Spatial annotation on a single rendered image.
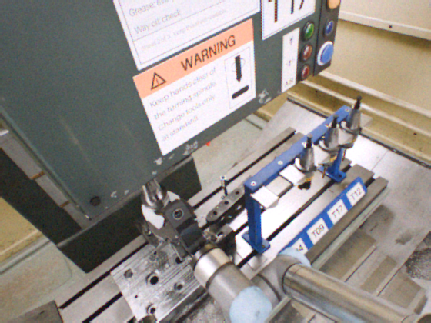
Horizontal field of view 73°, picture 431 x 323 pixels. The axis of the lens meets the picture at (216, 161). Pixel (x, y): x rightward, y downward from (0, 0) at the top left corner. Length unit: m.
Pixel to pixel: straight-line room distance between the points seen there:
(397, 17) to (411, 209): 0.73
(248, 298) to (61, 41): 0.47
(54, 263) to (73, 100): 1.49
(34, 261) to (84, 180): 1.49
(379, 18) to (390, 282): 0.96
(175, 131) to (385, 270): 1.11
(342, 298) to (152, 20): 0.49
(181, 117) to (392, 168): 1.24
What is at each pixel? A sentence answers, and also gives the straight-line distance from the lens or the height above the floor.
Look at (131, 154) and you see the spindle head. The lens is 0.33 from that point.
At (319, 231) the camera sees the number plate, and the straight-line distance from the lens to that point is 1.08.
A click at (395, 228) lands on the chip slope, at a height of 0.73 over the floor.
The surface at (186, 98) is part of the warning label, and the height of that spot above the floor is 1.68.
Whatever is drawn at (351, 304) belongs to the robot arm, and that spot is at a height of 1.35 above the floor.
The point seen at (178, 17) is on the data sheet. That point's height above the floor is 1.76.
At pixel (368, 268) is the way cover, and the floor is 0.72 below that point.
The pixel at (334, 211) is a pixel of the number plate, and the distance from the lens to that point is 1.12.
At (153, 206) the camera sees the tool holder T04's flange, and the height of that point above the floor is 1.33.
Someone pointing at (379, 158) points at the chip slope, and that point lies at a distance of 1.50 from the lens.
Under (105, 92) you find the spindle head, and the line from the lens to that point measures 0.29.
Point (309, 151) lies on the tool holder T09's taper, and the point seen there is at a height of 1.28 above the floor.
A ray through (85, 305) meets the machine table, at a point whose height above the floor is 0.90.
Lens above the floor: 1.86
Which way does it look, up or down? 46 degrees down
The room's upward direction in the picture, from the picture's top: 11 degrees counter-clockwise
